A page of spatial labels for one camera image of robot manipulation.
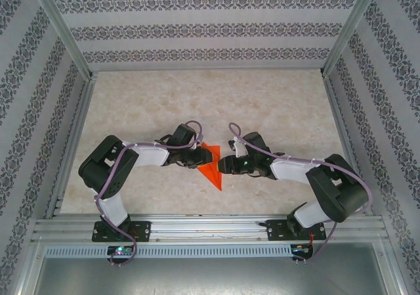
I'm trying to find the orange square paper sheet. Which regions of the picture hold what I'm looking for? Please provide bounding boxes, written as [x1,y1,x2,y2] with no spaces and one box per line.
[196,141,224,191]

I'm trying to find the aluminium frame bar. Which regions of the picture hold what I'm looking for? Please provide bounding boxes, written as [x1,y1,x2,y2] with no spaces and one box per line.
[373,242,410,295]
[12,238,45,295]

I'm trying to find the aluminium frame post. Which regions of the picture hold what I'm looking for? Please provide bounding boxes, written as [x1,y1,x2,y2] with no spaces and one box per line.
[25,0,99,79]
[320,0,384,78]

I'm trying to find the small controller board with LEDs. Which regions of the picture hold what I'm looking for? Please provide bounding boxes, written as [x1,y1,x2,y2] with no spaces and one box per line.
[107,245,134,257]
[291,244,313,256]

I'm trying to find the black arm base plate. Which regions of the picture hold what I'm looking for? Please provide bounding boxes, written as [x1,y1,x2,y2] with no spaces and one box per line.
[93,221,152,243]
[267,219,328,242]

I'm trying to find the grey metal panel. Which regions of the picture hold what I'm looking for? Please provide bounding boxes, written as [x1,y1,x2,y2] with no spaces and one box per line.
[32,257,394,295]

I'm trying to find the slotted grey cable duct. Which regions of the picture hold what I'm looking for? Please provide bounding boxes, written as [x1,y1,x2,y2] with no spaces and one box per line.
[43,244,293,260]

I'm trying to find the aluminium table side rail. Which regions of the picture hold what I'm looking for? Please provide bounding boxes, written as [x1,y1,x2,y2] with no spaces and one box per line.
[45,73,98,219]
[322,74,374,216]

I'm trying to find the long aluminium mounting rail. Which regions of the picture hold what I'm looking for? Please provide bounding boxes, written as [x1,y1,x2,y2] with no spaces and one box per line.
[31,214,389,244]

